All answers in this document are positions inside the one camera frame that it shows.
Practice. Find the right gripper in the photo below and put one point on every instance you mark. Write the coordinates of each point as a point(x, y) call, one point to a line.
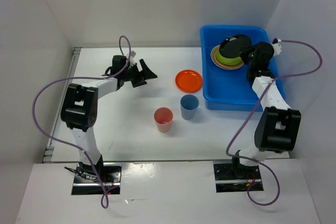
point(244, 53)

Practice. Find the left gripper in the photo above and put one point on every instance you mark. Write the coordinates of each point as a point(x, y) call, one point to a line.
point(145, 74)

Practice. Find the black round plate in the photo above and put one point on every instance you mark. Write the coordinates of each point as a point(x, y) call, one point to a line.
point(231, 47)

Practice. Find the green round plate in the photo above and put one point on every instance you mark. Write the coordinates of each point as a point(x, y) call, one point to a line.
point(227, 61)

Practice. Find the green-rimmed bamboo woven plate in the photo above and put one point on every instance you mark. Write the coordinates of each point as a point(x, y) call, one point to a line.
point(221, 65)

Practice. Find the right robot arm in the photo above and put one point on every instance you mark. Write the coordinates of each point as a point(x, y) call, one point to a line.
point(278, 127)

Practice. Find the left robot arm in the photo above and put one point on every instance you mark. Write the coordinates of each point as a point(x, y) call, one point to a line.
point(80, 107)

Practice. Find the blue plastic bin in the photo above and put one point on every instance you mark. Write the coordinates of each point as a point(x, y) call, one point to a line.
point(228, 89)

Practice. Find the pink plastic cup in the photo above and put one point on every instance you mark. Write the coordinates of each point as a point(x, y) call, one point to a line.
point(163, 118)

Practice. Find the orange round plate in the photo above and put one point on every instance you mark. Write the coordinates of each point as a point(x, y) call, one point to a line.
point(189, 81)

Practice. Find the blue plastic cup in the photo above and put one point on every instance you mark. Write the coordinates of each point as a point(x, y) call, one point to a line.
point(189, 104)

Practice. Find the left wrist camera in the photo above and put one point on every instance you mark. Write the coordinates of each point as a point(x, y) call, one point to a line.
point(131, 57)

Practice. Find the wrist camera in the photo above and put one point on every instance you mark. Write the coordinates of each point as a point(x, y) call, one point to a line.
point(131, 57)
point(277, 46)

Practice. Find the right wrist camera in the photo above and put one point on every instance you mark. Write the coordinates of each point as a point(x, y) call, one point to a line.
point(277, 46)

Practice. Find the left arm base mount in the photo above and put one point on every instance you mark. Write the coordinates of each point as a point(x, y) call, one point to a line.
point(86, 183)

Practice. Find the aluminium table edge rail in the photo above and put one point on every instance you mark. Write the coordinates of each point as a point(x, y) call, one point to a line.
point(49, 150)

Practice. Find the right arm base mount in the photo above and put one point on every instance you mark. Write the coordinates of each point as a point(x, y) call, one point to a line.
point(229, 181)

